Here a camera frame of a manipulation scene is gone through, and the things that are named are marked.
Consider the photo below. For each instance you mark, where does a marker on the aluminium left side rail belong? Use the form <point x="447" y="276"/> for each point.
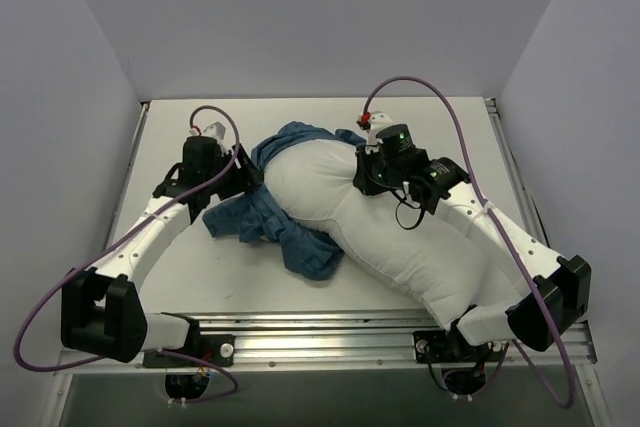
<point x="132" y="153"/>

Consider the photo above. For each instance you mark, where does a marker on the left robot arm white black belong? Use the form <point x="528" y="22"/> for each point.
<point x="101" y="311"/>

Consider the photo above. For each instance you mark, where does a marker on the aluminium rail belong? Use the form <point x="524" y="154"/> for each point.
<point x="132" y="153"/>
<point x="502" y="184"/>

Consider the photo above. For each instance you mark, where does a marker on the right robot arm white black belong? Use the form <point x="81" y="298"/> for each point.
<point x="552" y="307"/>

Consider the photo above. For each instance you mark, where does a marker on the blue patterned pillowcase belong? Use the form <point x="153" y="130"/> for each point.
<point x="257" y="216"/>

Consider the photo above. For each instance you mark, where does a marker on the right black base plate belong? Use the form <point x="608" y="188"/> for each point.
<point x="440" y="346"/>

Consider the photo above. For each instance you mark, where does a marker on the aluminium right side rail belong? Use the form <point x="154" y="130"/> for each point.
<point x="502" y="184"/>

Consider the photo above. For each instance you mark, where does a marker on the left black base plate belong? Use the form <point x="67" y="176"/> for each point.
<point x="217" y="349"/>

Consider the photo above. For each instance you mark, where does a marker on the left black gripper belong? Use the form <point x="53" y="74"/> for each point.
<point x="245" y="167"/>

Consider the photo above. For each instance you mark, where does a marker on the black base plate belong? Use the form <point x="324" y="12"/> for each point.
<point x="440" y="346"/>
<point x="217" y="349"/>

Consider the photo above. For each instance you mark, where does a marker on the white pillow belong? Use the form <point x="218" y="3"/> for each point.
<point x="434" y="264"/>

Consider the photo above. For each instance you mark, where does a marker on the aluminium front rail frame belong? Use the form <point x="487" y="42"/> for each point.
<point x="313" y="341"/>

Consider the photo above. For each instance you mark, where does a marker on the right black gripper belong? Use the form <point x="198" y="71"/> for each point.
<point x="363" y="175"/>

